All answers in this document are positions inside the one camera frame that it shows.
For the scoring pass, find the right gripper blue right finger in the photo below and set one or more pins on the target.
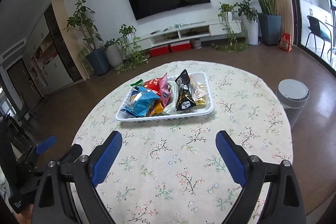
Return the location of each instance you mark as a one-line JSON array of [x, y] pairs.
[[234, 156]]

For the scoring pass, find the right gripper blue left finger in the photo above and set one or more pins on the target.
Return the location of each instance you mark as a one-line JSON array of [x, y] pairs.
[[103, 157]]

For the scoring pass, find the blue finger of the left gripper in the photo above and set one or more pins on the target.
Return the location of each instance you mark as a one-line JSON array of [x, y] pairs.
[[45, 145], [71, 155]]

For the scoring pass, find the light blue snack packet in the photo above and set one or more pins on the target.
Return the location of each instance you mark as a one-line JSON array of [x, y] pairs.
[[142, 106]]

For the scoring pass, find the orange snack bar packet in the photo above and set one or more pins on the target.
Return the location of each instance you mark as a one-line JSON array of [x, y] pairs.
[[157, 109]]

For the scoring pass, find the gold foil snack packet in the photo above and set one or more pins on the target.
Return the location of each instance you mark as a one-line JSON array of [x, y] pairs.
[[200, 99]]

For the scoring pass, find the pale green long snack packet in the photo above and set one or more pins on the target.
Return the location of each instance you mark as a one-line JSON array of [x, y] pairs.
[[170, 108]]

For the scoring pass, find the black popcorn snack packet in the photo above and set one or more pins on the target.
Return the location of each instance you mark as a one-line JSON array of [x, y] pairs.
[[185, 100]]

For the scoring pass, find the clear orange-cat candy packet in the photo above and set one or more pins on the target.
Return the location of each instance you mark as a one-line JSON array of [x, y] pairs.
[[193, 84]]

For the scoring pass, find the red Mylikes chocolate packet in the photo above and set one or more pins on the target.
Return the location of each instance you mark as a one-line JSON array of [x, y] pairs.
[[156, 85]]

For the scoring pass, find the pink snack bar packet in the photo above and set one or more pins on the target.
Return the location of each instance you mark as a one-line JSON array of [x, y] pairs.
[[164, 90]]

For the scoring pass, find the blue Tipo cake packet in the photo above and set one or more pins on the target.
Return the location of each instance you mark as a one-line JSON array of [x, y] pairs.
[[135, 96]]

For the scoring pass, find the person's left hand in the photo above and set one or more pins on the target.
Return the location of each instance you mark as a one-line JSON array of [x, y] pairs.
[[24, 217]]

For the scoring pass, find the floral white tablecloth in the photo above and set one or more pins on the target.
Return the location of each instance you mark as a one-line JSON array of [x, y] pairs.
[[170, 171]]

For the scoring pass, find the white cabinet shelving unit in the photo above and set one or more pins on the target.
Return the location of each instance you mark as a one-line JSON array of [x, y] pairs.
[[51, 52]]

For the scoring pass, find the white plastic tray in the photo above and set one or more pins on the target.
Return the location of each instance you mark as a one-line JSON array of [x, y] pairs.
[[200, 78]]

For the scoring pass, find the white round trash bin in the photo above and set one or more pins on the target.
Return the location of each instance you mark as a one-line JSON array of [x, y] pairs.
[[293, 95]]

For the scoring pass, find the tall plant in blue pot left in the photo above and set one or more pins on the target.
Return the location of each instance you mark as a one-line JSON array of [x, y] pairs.
[[89, 54]]

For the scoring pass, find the trailing pothos plant left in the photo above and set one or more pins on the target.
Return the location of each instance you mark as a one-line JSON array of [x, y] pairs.
[[130, 49]]

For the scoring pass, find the trailing pothos plant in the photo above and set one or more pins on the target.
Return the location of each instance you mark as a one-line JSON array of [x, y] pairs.
[[130, 49], [233, 44]]

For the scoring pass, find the plant in white ribbed pot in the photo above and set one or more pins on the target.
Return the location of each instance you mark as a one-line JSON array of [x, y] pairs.
[[113, 53]]

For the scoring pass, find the left red storage box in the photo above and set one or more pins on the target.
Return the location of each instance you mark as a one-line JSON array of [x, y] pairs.
[[159, 51]]

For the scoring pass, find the red storage box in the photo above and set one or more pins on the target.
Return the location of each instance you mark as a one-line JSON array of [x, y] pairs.
[[159, 51], [180, 46]]

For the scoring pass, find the trailing pothos plant right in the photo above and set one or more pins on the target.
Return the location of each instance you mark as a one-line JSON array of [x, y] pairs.
[[233, 44]]

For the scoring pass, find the right red storage box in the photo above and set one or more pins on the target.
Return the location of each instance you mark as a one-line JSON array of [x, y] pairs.
[[180, 46]]

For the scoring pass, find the red gift bag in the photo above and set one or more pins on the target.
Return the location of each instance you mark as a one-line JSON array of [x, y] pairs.
[[286, 42]]

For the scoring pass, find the white tv console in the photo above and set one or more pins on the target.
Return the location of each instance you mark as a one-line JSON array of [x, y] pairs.
[[207, 29]]

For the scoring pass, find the bushy plant white pot right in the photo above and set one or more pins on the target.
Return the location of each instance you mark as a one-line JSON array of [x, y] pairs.
[[249, 21]]

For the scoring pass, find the black balcony chair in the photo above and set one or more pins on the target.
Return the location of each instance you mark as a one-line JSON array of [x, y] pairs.
[[320, 30]]

